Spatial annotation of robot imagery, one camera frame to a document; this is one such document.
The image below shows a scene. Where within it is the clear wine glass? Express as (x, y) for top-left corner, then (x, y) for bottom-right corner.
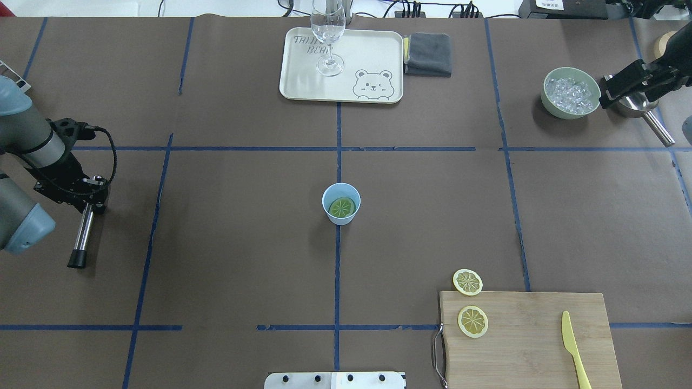
(310, 1), (346, 77)

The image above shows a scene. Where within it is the grey folded cloth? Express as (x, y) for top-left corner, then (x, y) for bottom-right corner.
(403, 32), (453, 77)

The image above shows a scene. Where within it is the bamboo cutting board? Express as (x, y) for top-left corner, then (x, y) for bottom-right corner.
(439, 291), (622, 388)

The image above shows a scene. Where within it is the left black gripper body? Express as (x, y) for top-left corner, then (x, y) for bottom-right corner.
(32, 118), (109, 206)

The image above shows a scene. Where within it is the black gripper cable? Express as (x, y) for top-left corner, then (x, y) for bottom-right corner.
(81, 125), (118, 190)

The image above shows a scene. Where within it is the yellow lemon slice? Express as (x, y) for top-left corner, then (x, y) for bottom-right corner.
(452, 269), (483, 296)

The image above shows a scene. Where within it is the steel muddler black tip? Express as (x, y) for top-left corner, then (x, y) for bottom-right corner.
(67, 177), (103, 269)

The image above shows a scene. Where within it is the cream bear serving tray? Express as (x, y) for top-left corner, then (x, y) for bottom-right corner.
(278, 27), (404, 104)

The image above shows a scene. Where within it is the green bowl of ice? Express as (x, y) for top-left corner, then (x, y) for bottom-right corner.
(540, 67), (601, 120)

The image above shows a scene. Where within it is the yellow plastic knife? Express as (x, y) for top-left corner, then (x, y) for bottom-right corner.
(561, 311), (591, 388)

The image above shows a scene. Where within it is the green lime slice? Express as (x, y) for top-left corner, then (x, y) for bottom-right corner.
(327, 197), (357, 219)

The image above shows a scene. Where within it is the white wire cup rack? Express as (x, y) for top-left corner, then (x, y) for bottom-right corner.
(0, 60), (31, 93)

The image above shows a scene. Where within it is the light blue plastic cup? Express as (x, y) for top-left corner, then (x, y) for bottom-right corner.
(322, 183), (361, 226)

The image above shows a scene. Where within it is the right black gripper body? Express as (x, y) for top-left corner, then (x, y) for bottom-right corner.
(630, 23), (691, 99)

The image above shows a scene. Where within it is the wooden cup tree stand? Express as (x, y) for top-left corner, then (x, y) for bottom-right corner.
(653, 30), (677, 59)

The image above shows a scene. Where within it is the metal ice scoop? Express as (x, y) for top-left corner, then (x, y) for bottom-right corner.
(609, 84), (675, 147)

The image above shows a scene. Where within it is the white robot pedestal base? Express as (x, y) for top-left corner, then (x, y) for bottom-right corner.
(264, 370), (407, 388)

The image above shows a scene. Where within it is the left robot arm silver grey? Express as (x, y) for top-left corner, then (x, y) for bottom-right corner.
(1, 76), (117, 269)

